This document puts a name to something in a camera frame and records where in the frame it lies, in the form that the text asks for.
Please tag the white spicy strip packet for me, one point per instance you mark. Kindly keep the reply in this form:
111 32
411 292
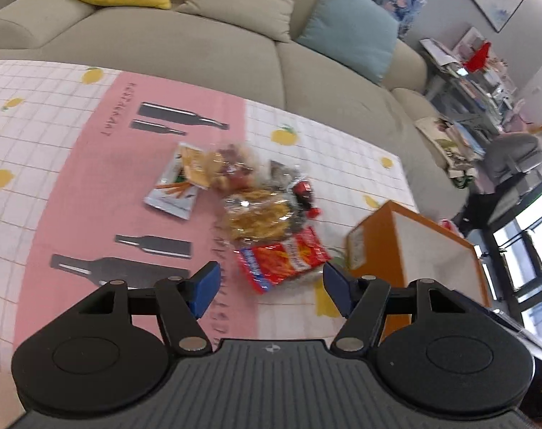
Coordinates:
170 199

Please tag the clear packet of yellow twists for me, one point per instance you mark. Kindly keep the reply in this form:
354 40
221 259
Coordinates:
257 219

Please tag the pink and white printed tablecloth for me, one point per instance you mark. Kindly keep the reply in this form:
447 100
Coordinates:
74 178

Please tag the black bag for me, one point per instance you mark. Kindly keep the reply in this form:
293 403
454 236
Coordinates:
478 210

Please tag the teal pillow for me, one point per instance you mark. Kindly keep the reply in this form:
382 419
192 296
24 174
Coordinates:
351 31

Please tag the clear packet of brown snacks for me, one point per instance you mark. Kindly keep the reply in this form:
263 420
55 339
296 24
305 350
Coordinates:
228 167

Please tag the blue floral pillow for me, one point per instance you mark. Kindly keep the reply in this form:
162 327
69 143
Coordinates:
398 2

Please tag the beige sofa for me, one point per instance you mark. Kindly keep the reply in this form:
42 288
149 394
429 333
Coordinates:
163 49

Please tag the black window frame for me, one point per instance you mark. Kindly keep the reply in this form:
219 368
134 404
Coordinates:
521 250

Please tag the red cloth ornament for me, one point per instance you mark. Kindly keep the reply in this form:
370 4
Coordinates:
478 57

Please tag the printed tote bag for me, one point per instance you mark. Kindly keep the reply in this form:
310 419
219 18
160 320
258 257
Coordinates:
445 140

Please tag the dark green seaweed packet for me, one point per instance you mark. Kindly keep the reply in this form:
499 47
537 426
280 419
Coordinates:
282 176

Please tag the grey chair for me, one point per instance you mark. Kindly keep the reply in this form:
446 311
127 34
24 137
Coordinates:
514 154

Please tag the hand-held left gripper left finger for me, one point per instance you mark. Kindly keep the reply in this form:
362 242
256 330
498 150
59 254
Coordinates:
204 288

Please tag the orange cardboard box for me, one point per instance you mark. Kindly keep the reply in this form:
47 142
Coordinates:
432 250

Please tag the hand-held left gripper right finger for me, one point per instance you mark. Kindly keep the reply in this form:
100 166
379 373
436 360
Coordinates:
338 288

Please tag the cluttered bookshelf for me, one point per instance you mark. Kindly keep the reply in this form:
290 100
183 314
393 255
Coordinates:
472 89

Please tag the small cola bottle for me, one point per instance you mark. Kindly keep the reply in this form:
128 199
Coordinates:
304 193

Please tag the red snack packet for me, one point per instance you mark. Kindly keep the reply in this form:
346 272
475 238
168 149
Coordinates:
279 259

